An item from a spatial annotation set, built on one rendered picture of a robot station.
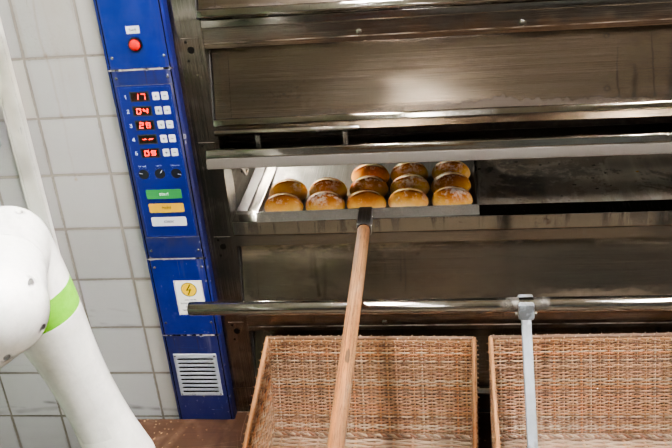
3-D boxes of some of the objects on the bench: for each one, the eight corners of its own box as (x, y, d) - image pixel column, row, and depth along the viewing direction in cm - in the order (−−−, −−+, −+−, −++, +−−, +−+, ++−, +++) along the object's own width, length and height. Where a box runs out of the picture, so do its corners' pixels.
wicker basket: (486, 417, 248) (485, 332, 236) (706, 416, 241) (715, 328, 228) (497, 562, 205) (495, 467, 192) (764, 566, 197) (780, 467, 185)
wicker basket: (275, 415, 256) (263, 332, 244) (480, 418, 248) (478, 332, 235) (235, 553, 213) (218, 461, 201) (482, 563, 205) (480, 468, 193)
